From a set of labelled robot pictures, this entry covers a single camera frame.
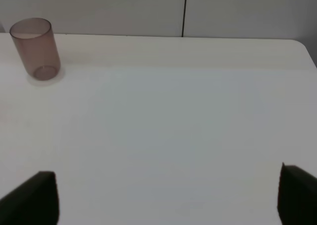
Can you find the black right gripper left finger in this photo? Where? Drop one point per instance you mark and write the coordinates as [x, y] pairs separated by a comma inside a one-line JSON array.
[[34, 202]]

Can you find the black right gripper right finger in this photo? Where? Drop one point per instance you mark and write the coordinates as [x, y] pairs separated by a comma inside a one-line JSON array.
[[297, 196]]

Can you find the mauve translucent cup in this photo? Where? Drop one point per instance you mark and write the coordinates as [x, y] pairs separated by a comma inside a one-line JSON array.
[[36, 46]]

